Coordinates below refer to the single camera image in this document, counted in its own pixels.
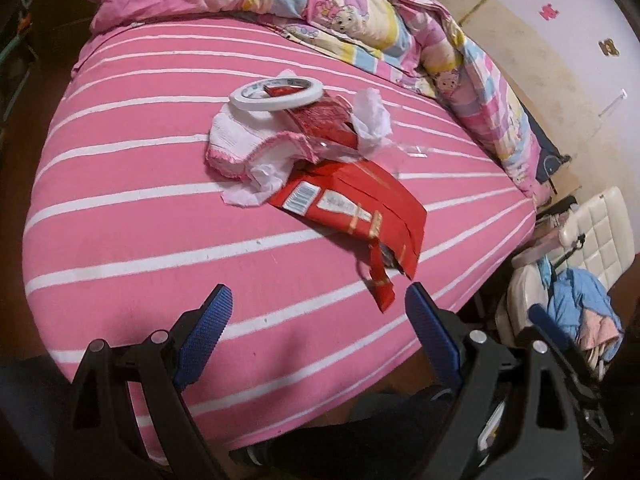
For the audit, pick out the dark blue bag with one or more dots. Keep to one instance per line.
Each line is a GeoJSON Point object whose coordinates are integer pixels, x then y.
{"type": "Point", "coordinates": [550, 157]}

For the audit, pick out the white cloth with pink trim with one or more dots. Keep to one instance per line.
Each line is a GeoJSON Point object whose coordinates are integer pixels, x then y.
{"type": "Point", "coordinates": [240, 130]}

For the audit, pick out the clear plastic wrap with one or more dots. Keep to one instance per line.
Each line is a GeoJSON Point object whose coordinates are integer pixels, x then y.
{"type": "Point", "coordinates": [400, 152]}

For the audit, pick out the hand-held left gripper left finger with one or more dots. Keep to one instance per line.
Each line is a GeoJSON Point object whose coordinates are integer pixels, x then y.
{"type": "Point", "coordinates": [205, 332]}

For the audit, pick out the cartoon print quilt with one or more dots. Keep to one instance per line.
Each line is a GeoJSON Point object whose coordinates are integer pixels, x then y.
{"type": "Point", "coordinates": [360, 15]}

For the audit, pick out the pink wall sticker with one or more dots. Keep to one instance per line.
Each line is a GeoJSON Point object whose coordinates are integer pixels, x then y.
{"type": "Point", "coordinates": [548, 10]}

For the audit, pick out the cream office chair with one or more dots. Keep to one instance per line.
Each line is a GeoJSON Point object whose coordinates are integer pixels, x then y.
{"type": "Point", "coordinates": [595, 230]}

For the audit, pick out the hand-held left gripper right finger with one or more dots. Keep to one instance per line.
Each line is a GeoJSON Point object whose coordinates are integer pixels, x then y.
{"type": "Point", "coordinates": [431, 337]}

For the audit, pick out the small red snack wrapper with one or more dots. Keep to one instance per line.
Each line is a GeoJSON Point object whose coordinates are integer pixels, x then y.
{"type": "Point", "coordinates": [320, 120]}

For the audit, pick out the brown bear wall sticker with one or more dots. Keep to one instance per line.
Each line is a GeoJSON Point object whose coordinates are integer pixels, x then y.
{"type": "Point", "coordinates": [609, 46]}

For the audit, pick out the white tape roll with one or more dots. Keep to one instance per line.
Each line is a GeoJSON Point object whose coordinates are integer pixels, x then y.
{"type": "Point", "coordinates": [240, 96]}

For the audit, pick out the light blue clothing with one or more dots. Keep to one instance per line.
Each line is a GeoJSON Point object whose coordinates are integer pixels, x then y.
{"type": "Point", "coordinates": [580, 300]}

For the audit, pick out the large red snack wrapper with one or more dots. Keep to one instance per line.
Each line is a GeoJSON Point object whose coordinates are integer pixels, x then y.
{"type": "Point", "coordinates": [350, 185]}

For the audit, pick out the clear wall hook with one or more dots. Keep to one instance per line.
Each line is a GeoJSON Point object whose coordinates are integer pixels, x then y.
{"type": "Point", "coordinates": [615, 100]}

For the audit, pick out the pink striped bed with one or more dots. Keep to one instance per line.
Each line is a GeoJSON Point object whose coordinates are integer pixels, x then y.
{"type": "Point", "coordinates": [150, 240]}

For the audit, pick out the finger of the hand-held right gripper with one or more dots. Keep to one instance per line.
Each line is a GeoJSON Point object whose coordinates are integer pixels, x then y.
{"type": "Point", "coordinates": [552, 327]}

